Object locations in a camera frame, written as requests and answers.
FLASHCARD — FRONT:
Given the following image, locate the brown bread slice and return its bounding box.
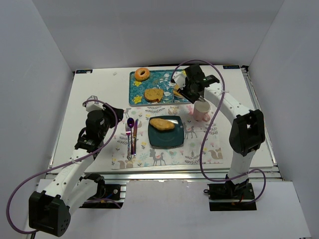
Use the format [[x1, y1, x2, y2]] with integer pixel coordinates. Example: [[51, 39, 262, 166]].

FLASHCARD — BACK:
[[144, 88, 164, 103], [173, 85, 184, 98]]

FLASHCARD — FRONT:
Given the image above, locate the golden bread roll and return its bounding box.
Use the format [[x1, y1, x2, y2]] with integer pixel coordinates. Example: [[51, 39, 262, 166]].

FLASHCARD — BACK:
[[150, 118, 175, 131]]

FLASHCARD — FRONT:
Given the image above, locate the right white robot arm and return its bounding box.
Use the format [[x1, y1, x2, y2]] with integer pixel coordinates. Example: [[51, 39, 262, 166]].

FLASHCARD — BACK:
[[171, 64, 265, 187]]

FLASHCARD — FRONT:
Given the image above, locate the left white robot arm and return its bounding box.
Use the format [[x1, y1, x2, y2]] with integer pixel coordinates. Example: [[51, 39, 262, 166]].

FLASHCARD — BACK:
[[28, 103, 124, 237]]

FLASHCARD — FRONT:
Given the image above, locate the pink mug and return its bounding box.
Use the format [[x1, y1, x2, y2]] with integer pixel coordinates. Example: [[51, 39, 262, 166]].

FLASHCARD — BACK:
[[193, 101, 210, 122]]

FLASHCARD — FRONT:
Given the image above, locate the iridescent purple spoon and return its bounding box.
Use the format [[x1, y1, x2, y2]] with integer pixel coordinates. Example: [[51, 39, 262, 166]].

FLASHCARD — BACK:
[[127, 118, 135, 157]]

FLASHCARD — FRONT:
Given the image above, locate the teal floral tray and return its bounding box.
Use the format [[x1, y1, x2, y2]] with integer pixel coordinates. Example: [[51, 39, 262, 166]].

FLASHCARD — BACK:
[[129, 70, 189, 107]]

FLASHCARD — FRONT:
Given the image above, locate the iridescent knife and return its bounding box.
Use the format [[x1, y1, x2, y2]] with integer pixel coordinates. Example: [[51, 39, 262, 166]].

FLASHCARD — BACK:
[[131, 119, 138, 156]]

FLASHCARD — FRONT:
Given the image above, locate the iridescent fork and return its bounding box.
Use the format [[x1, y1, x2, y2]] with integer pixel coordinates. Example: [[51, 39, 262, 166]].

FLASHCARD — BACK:
[[125, 124, 132, 160]]

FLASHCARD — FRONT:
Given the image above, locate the woodland animal placemat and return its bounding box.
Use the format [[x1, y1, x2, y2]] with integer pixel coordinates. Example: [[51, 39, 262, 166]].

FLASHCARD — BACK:
[[105, 105, 223, 169]]

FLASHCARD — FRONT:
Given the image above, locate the orange bagel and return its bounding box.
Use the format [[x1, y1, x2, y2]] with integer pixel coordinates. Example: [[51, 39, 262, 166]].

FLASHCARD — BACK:
[[134, 68, 150, 82]]

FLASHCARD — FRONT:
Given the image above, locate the dark teal square plate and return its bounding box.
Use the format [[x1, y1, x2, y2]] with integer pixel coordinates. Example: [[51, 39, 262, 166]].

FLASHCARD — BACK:
[[148, 116, 184, 149]]

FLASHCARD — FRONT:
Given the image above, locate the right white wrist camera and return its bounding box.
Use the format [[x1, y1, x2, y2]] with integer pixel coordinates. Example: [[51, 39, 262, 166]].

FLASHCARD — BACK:
[[171, 72, 186, 89]]

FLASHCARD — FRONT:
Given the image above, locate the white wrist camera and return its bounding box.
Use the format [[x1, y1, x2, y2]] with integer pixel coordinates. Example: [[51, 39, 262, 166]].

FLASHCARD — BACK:
[[82, 95, 104, 113], [171, 72, 186, 89]]

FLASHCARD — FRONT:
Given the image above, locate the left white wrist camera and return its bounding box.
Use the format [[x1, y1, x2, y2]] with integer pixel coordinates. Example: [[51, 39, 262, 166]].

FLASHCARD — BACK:
[[82, 95, 104, 113]]

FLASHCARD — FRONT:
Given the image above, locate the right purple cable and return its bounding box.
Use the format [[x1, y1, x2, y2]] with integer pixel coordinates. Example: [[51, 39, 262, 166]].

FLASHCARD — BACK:
[[172, 59, 267, 203]]

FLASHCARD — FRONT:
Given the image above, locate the purple cable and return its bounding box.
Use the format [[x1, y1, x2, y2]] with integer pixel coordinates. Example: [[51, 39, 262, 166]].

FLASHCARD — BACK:
[[5, 99, 123, 235], [172, 59, 267, 203]]

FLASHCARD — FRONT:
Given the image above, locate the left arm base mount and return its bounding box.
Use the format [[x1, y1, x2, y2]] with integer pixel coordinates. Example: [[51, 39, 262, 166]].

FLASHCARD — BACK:
[[78, 173, 124, 209]]

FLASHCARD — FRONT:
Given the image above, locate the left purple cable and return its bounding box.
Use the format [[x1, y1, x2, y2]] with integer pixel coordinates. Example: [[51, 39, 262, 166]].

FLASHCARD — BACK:
[[5, 99, 123, 235]]

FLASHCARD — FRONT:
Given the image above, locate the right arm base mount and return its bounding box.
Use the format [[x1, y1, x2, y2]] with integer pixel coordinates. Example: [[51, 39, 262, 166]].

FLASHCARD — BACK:
[[203, 179, 257, 212]]

